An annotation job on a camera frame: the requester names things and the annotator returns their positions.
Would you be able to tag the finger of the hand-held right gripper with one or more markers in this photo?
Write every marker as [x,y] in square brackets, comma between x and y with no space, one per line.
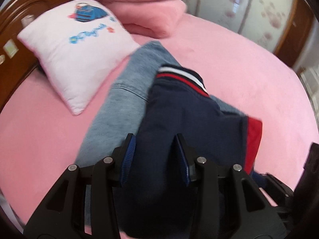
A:
[276,184]

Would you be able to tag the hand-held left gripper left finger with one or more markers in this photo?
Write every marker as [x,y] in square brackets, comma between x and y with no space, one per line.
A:
[128,159]

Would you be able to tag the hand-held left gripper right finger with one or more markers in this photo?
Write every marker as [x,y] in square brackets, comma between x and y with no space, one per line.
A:
[184,164]

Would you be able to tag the red and navy jacket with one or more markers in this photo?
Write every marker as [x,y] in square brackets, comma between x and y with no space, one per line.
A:
[179,109]

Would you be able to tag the blue-grey sweatshirt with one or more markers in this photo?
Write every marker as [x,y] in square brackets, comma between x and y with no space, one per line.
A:
[119,104]

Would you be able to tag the pink bed blanket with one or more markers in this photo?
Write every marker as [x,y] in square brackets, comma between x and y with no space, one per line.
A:
[249,74]

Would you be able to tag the white printed pillow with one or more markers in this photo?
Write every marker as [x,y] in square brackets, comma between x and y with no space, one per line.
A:
[74,59]

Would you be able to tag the white square sticker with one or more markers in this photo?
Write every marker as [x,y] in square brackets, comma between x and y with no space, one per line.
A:
[10,47]

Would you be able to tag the floral wardrobe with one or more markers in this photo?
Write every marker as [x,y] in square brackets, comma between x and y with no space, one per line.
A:
[261,10]

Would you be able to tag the brown wooden headboard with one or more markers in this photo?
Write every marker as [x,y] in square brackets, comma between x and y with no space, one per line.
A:
[15,22]

